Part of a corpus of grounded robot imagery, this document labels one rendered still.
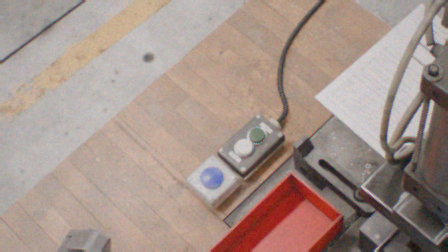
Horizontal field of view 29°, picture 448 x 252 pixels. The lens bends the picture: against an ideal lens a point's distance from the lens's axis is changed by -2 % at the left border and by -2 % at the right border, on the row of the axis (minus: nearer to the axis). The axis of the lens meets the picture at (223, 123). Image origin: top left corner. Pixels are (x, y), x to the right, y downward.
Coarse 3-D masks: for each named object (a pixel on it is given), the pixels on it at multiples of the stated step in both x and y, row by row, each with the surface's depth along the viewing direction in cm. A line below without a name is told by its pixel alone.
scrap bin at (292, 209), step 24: (288, 192) 152; (312, 192) 146; (264, 216) 150; (288, 216) 150; (312, 216) 149; (336, 216) 145; (240, 240) 149; (264, 240) 148; (288, 240) 148; (312, 240) 147
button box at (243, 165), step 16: (320, 0) 170; (304, 16) 169; (240, 128) 156; (272, 128) 155; (224, 144) 155; (256, 144) 154; (272, 144) 154; (224, 160) 155; (240, 160) 153; (256, 160) 153; (240, 176) 154
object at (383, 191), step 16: (384, 176) 126; (400, 176) 126; (368, 192) 125; (384, 192) 125; (400, 192) 124; (384, 208) 124; (400, 208) 119; (416, 208) 119; (400, 224) 124; (416, 224) 118; (432, 224) 117; (416, 240) 123; (432, 240) 116
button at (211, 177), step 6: (210, 168) 152; (216, 168) 152; (204, 174) 152; (210, 174) 151; (216, 174) 151; (222, 174) 151; (204, 180) 151; (210, 180) 151; (216, 180) 151; (222, 180) 151; (210, 186) 151; (216, 186) 151
